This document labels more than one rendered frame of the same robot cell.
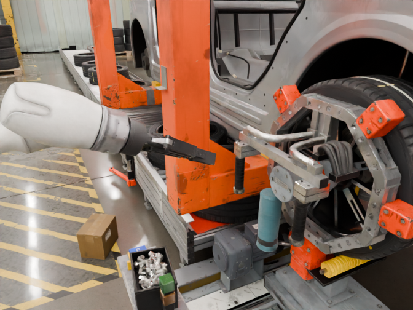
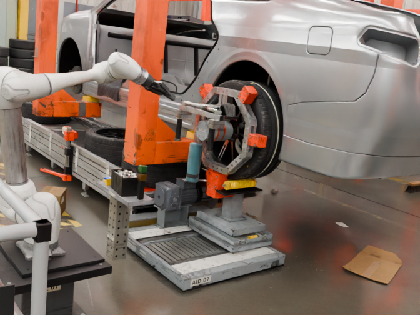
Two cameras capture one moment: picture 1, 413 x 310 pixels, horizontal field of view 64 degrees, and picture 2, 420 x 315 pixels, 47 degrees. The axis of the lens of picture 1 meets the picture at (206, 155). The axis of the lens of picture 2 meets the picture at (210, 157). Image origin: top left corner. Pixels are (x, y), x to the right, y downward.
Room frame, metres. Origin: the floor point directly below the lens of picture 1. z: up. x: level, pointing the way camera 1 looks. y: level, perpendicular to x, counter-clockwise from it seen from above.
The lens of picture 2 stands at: (-1.93, 0.39, 1.33)
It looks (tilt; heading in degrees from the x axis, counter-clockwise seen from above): 12 degrees down; 346
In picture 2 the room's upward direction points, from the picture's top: 7 degrees clockwise
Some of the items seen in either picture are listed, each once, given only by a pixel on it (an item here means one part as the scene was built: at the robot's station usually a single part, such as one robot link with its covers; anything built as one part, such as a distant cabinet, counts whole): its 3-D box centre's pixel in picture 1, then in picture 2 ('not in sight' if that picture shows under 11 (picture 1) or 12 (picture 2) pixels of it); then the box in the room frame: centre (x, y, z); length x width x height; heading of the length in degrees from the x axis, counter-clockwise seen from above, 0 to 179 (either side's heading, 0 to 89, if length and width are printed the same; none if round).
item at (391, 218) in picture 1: (401, 219); (257, 140); (0.78, -0.55, 0.85); 0.09 x 0.08 x 0.07; 26
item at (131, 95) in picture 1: (143, 87); (75, 99); (3.27, 0.63, 0.69); 0.52 x 0.17 x 0.35; 116
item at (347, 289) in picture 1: (332, 272); (232, 204); (1.14, -0.56, 0.32); 0.40 x 0.30 x 0.28; 26
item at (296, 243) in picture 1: (299, 221); (210, 140); (0.81, -0.27, 0.83); 0.04 x 0.04 x 0.16
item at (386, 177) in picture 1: (319, 174); (223, 130); (1.06, -0.41, 0.85); 0.54 x 0.07 x 0.54; 26
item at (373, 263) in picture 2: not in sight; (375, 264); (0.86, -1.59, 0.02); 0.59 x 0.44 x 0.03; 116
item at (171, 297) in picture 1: (167, 295); (142, 177); (0.75, 0.12, 0.59); 0.04 x 0.04 x 0.04; 26
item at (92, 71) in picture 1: (109, 74); not in sight; (5.67, 1.66, 0.39); 0.66 x 0.66 x 0.24
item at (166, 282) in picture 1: (166, 283); (142, 168); (0.75, 0.12, 0.64); 0.04 x 0.04 x 0.04; 26
